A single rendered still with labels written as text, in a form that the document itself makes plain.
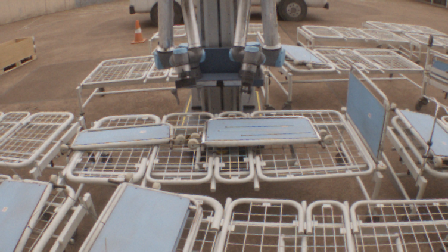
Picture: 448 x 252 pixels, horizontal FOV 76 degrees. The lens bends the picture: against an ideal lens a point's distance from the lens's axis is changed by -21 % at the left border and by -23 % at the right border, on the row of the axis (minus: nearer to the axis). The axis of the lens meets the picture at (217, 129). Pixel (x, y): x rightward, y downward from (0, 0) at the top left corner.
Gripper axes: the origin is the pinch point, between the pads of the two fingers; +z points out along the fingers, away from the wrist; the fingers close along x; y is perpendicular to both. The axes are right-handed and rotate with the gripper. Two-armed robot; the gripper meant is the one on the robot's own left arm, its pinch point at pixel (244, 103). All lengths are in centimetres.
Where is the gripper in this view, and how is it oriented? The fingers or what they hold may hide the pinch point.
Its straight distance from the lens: 228.9
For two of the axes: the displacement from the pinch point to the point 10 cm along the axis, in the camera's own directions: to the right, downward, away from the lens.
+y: -1.6, 0.7, -9.8
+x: 9.7, 1.7, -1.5
